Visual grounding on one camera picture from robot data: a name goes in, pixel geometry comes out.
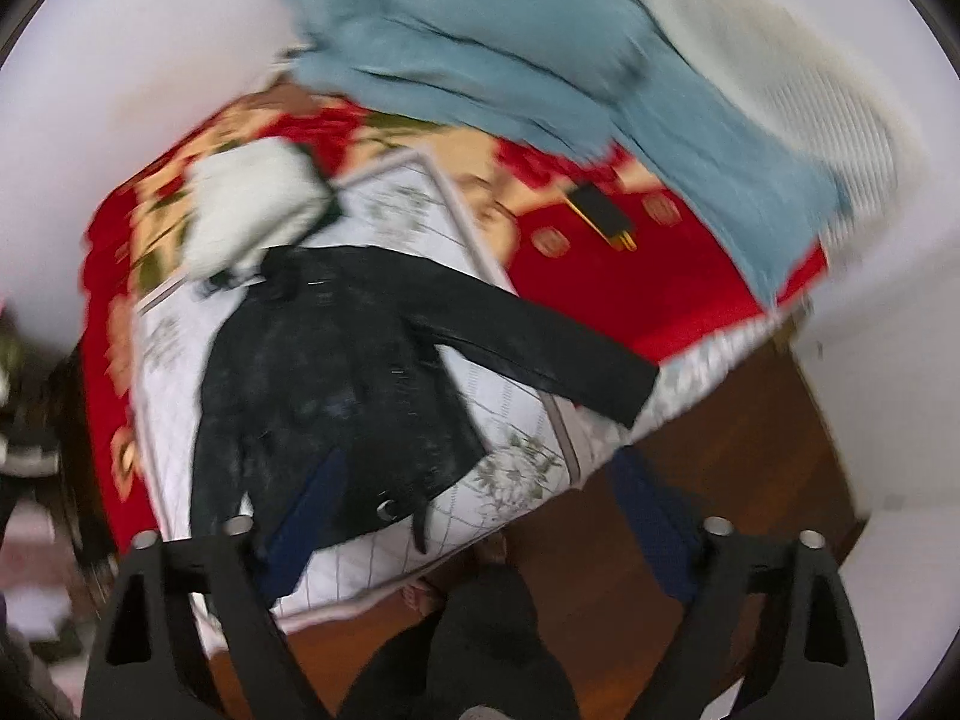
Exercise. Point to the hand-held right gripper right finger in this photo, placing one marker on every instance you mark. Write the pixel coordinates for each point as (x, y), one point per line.
(654, 532)

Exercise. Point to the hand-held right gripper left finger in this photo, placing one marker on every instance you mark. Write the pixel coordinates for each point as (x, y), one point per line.
(296, 532)

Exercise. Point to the black jacket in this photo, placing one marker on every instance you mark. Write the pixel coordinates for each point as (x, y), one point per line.
(322, 375)

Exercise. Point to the person's bare foot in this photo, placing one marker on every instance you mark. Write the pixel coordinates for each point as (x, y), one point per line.
(424, 598)

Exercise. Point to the white floral quilted mat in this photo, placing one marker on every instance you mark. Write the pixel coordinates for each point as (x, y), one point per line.
(517, 465)

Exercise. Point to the person's legs in dark trousers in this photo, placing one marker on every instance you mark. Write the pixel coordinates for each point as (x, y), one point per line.
(487, 652)

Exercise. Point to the red floral blanket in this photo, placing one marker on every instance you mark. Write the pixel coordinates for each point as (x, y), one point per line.
(675, 292)

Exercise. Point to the white folded garment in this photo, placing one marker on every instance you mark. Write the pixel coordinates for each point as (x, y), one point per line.
(247, 202)

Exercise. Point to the black and yellow device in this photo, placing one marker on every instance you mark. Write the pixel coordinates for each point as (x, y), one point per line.
(600, 216)

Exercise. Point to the white ribbed bedding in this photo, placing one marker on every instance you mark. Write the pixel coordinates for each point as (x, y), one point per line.
(787, 75)

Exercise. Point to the light blue blanket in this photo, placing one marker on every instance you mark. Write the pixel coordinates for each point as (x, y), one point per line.
(487, 52)

